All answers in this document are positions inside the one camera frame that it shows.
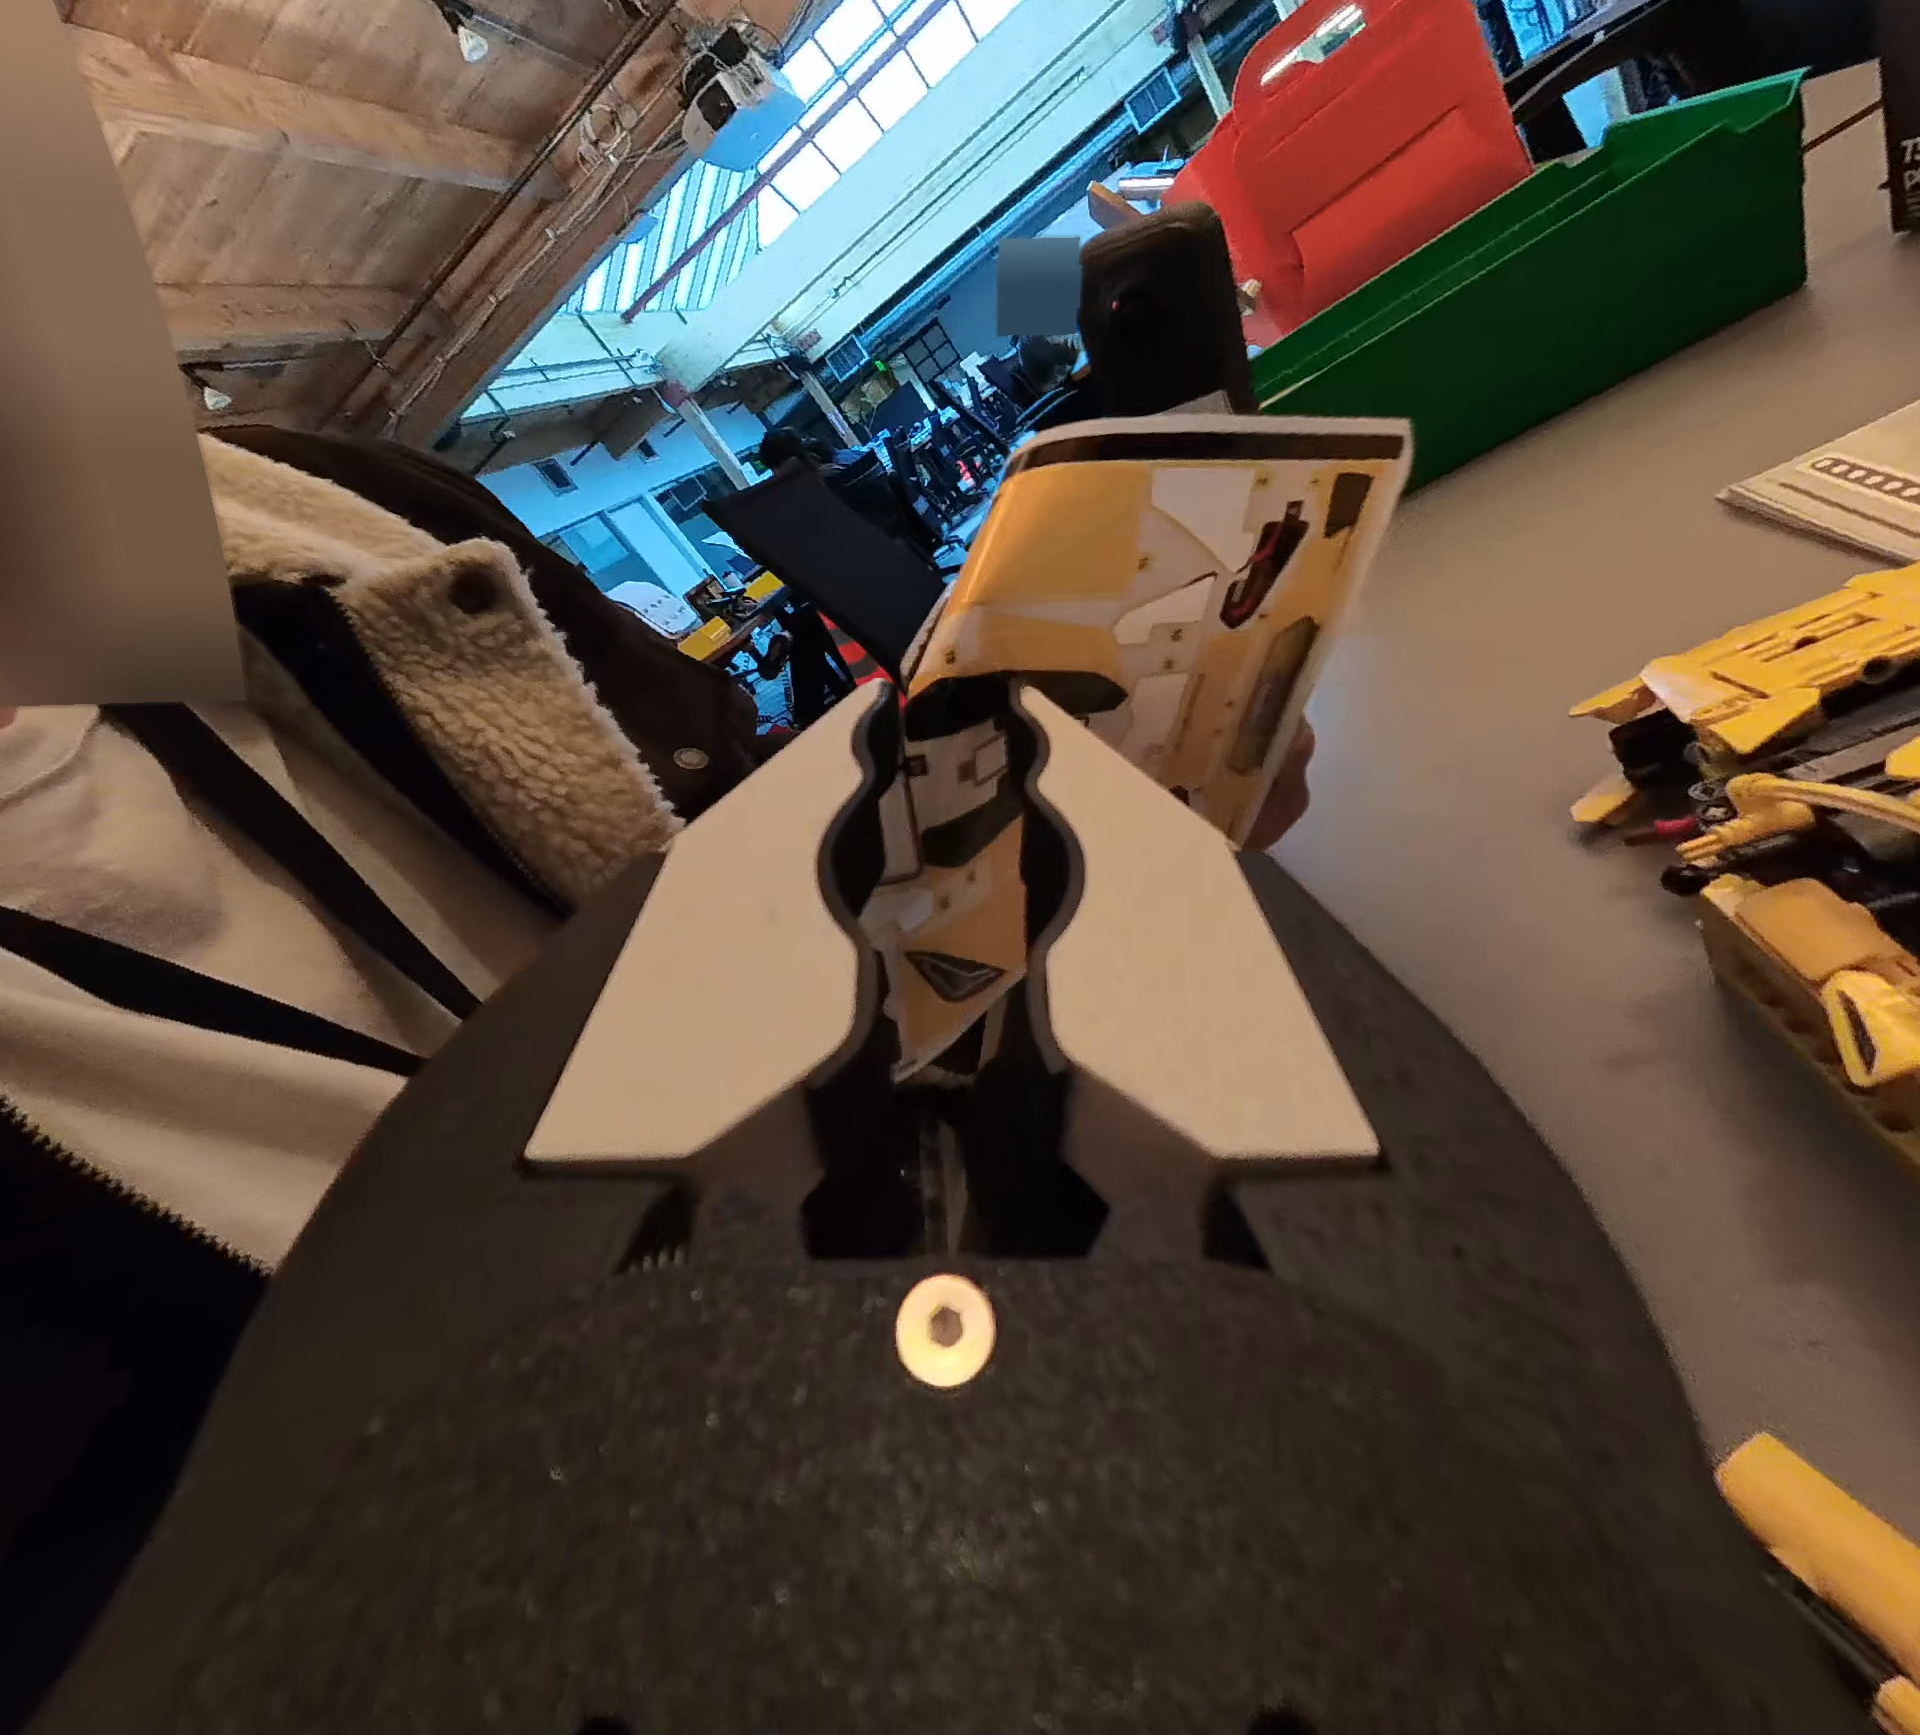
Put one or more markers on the yellow sticker sheet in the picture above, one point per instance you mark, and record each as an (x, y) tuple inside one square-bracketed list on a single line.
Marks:
[(1095, 566)]

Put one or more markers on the white shirt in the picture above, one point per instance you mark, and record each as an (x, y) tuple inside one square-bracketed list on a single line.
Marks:
[(150, 866)]

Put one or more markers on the green plastic bin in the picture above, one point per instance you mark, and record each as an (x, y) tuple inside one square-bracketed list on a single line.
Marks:
[(1574, 264)]

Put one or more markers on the red carry bag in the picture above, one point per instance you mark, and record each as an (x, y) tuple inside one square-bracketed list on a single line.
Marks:
[(1351, 144)]

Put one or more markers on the dark sherpa-lined jacket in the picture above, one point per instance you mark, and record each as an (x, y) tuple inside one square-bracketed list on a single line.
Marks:
[(450, 670)]

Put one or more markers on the yellow U-shaped brick assembly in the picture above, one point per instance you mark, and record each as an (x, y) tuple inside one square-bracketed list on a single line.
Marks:
[(1815, 1539)]

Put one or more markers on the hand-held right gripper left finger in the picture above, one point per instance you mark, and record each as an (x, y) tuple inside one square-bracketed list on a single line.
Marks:
[(720, 1000)]

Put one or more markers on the ceiling spotlight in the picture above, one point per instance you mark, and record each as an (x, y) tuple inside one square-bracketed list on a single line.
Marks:
[(475, 42)]

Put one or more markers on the open instruction booklet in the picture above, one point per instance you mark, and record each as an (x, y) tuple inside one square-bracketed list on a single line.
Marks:
[(1845, 490)]

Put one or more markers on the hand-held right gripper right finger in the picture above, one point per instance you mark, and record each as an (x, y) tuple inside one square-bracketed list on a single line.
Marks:
[(1185, 1000)]

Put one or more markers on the yellow brick toy car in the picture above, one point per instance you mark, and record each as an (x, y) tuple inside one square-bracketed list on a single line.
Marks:
[(1771, 700)]

